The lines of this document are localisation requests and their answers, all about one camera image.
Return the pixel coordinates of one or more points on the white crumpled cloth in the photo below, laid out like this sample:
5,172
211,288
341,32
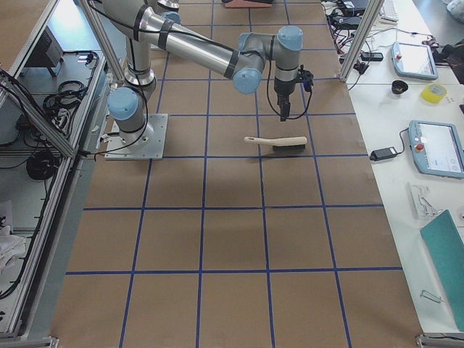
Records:
12,246

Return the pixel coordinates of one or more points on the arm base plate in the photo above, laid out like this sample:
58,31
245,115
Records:
148,143

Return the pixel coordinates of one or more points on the beige hand brush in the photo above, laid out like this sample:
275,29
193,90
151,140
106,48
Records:
289,143

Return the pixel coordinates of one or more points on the yellow tape roll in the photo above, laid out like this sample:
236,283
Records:
433,93

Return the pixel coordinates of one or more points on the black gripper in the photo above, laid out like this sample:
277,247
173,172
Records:
282,88

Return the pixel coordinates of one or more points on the lower teach pendant tablet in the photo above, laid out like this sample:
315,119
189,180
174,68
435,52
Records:
436,148

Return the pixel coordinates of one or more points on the teach pendant tablet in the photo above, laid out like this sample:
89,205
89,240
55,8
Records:
413,61
436,148

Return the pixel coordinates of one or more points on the small black power brick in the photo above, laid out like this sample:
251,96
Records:
383,154

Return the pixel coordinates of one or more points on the black lined trash bin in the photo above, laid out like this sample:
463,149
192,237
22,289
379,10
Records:
247,3

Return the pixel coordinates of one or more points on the teal green folder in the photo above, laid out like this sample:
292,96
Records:
445,247

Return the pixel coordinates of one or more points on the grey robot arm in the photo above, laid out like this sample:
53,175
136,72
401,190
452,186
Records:
148,23

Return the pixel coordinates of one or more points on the upper teach pendant tablet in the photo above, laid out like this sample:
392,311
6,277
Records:
413,61

